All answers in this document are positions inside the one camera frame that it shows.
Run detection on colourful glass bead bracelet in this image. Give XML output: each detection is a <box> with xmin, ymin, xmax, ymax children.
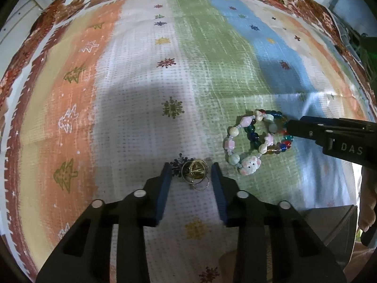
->
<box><xmin>243</xmin><ymin>110</ymin><xmax>295</xmax><ymax>156</ymax></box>

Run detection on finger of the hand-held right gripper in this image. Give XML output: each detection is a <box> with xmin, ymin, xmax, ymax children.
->
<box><xmin>286</xmin><ymin>120</ymin><xmax>377</xmax><ymax>147</ymax></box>
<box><xmin>300</xmin><ymin>116</ymin><xmax>377</xmax><ymax>129</ymax></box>

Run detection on rectangular metal tin box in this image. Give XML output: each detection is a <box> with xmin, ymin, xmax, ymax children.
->
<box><xmin>303</xmin><ymin>205</ymin><xmax>359</xmax><ymax>269</ymax></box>

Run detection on white bed headboard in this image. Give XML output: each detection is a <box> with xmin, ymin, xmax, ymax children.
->
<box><xmin>0</xmin><ymin>0</ymin><xmax>54</xmax><ymax>45</ymax></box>

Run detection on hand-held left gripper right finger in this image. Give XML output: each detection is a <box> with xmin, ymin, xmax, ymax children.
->
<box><xmin>210</xmin><ymin>162</ymin><xmax>348</xmax><ymax>283</ymax></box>

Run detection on pastel striped blanket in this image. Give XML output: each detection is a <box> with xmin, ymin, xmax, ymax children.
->
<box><xmin>0</xmin><ymin>0</ymin><xmax>372</xmax><ymax>283</ymax></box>

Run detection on pastel bead bracelet bear charm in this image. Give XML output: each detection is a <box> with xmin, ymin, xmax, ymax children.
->
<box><xmin>223</xmin><ymin>110</ymin><xmax>279</xmax><ymax>177</ymax></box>

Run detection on person's right hand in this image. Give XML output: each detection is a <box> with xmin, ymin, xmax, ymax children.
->
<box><xmin>357</xmin><ymin>176</ymin><xmax>377</xmax><ymax>233</ymax></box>

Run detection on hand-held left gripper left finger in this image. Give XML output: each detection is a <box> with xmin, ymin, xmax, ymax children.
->
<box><xmin>35</xmin><ymin>162</ymin><xmax>173</xmax><ymax>283</ymax></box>

